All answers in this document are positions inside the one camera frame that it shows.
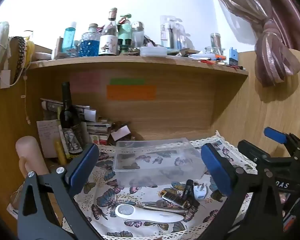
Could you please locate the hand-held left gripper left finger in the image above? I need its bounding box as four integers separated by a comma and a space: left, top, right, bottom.
17, 143, 100, 240

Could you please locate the beaded strap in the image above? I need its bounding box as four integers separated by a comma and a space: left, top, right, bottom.
13, 37, 26, 85

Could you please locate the wooden shelf unit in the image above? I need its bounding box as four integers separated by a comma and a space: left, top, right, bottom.
0, 37, 300, 220

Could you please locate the white card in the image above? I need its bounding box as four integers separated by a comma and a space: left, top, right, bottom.
110, 125, 131, 141

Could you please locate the glass bottle of blue beads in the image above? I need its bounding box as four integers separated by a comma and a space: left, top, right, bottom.
79, 24, 101, 57

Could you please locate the beige cylindrical massager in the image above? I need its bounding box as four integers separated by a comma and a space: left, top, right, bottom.
15, 136, 50, 178

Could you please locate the stack of small boxes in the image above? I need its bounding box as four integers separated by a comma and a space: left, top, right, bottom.
86, 116, 113, 145

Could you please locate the clear jar with metal lid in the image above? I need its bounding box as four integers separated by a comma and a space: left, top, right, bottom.
131, 21, 145, 48

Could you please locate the clear blister package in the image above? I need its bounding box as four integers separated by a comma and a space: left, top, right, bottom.
160, 15, 188, 50

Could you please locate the green sticky note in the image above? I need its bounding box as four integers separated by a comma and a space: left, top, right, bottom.
110, 78, 145, 85

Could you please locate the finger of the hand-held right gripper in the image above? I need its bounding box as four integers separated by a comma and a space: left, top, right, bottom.
264, 127, 300, 155
237, 140, 272, 167

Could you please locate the clear labelled glass bottle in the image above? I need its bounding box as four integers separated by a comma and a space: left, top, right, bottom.
98, 8, 119, 56

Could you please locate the pink striped curtain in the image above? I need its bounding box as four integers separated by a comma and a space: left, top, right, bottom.
206, 0, 300, 88

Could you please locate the blue box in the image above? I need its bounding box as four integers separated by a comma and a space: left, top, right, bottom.
228, 47, 238, 66

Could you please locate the white handheld device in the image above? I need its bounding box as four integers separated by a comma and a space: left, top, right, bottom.
114, 204, 185, 231

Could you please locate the pink sticky note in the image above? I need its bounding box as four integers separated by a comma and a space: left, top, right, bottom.
70, 72, 101, 93

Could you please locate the white hanging tag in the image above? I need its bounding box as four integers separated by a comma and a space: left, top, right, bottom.
0, 70, 11, 89

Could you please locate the bunch of metal keys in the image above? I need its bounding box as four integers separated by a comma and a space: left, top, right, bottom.
143, 199, 188, 215

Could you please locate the dark trinket pile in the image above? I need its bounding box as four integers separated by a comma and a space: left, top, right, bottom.
109, 121, 138, 143

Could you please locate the yellow and black lighter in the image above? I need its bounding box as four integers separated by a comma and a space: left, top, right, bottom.
162, 191, 186, 208

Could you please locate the clear plastic container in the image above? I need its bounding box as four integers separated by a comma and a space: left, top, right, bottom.
112, 138, 207, 188

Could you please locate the green spray bottle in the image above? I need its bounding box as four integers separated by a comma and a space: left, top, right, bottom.
118, 14, 133, 53

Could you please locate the orange sticky note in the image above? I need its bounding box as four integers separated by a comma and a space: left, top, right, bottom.
106, 85, 157, 101

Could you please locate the small glass jar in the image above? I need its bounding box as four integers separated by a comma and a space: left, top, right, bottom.
210, 33, 222, 53

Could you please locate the handwritten white note paper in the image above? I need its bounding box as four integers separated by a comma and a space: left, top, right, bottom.
37, 119, 62, 159

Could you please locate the yellow tube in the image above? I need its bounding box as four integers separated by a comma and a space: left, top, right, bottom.
55, 141, 68, 166

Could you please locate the pile of pens and markers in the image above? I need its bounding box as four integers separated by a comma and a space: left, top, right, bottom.
190, 51, 244, 71

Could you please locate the butterfly printed tablecloth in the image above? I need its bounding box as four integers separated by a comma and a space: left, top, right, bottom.
61, 130, 259, 240

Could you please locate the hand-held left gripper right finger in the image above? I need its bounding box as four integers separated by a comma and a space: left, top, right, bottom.
201, 143, 290, 240

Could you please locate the white plug adapter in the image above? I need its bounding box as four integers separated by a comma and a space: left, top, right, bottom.
193, 183, 209, 201

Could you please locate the blue and white packet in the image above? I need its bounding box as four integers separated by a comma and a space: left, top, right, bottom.
7, 201, 19, 220

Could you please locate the rolled newspaper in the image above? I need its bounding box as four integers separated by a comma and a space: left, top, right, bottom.
40, 98, 97, 122

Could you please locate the black clip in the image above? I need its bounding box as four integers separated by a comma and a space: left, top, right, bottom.
182, 179, 193, 201

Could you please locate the dark wine bottle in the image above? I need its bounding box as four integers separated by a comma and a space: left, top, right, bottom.
59, 82, 83, 155

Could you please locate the clear lidded plastic box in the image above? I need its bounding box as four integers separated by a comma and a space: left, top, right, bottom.
140, 46, 168, 57

